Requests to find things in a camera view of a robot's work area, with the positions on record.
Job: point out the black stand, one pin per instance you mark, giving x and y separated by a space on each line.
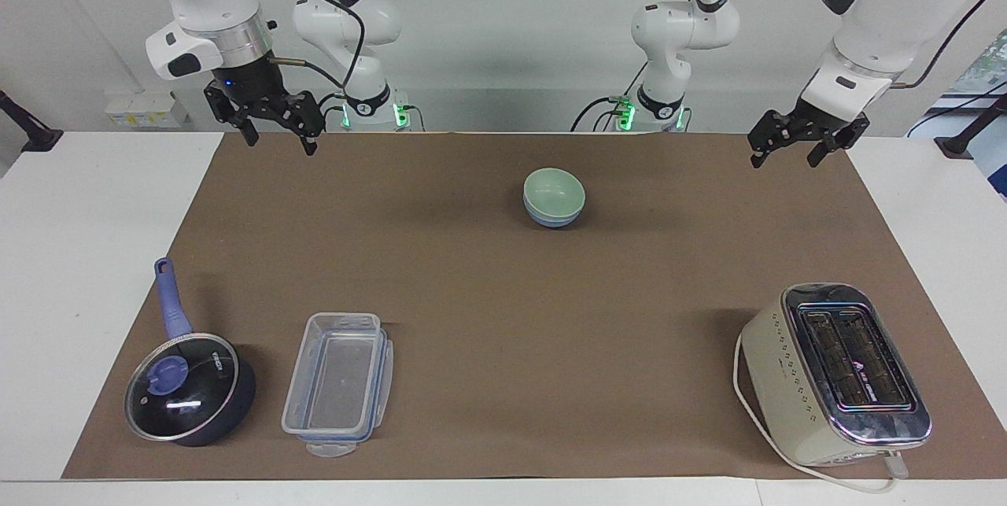
31 132
964 140

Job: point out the blue bowl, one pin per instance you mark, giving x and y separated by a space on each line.
554 221

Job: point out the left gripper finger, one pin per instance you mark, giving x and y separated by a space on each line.
843 133
775 131

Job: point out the cream toaster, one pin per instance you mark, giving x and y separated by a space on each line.
794 380

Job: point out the glass pot lid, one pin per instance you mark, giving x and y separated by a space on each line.
182 388

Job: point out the dark blue pot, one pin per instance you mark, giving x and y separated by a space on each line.
228 408

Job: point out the green bowl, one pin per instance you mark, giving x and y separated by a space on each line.
553 190

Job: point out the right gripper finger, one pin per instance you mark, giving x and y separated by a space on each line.
303 114
232 108

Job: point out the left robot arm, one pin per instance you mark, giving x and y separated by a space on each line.
889 10

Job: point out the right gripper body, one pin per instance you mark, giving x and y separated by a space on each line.
253 79

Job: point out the clear plastic food container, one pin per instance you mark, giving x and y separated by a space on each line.
330 449

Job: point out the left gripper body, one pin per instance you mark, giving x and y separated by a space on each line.
817 117

